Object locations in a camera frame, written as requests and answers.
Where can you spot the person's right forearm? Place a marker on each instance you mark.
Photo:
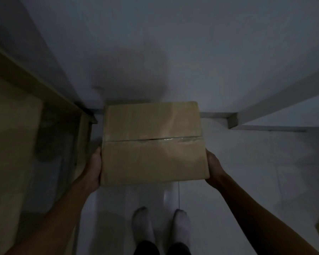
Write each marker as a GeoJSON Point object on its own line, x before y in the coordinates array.
{"type": "Point", "coordinates": [263, 223]}

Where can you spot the person's right thumb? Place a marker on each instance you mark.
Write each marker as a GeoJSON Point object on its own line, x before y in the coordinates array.
{"type": "Point", "coordinates": [210, 159]}

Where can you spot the person's white sock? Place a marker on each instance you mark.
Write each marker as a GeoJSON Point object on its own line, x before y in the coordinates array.
{"type": "Point", "coordinates": [142, 224]}
{"type": "Point", "coordinates": [181, 225]}

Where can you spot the person's right hand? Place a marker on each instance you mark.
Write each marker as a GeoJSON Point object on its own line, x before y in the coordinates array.
{"type": "Point", "coordinates": [214, 168]}

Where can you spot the wooden cabinet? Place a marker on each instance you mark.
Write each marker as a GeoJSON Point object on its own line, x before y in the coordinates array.
{"type": "Point", "coordinates": [29, 130]}

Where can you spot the person's left white sock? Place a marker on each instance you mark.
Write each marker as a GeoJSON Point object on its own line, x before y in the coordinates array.
{"type": "Point", "coordinates": [142, 224]}

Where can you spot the person's right white sock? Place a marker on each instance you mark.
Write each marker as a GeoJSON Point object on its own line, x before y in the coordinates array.
{"type": "Point", "coordinates": [181, 225]}

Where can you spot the person's left forearm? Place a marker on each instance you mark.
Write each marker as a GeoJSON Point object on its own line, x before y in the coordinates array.
{"type": "Point", "coordinates": [50, 225]}

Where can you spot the person's left hand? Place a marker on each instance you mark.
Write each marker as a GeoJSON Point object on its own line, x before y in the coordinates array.
{"type": "Point", "coordinates": [91, 169]}

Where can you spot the brown cardboard box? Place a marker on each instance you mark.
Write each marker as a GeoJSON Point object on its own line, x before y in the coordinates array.
{"type": "Point", "coordinates": [151, 146]}

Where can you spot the person's dark trousers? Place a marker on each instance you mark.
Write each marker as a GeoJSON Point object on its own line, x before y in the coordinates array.
{"type": "Point", "coordinates": [162, 249]}

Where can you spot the person's left thumb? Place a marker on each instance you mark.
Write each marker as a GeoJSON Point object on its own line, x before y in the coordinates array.
{"type": "Point", "coordinates": [97, 159]}

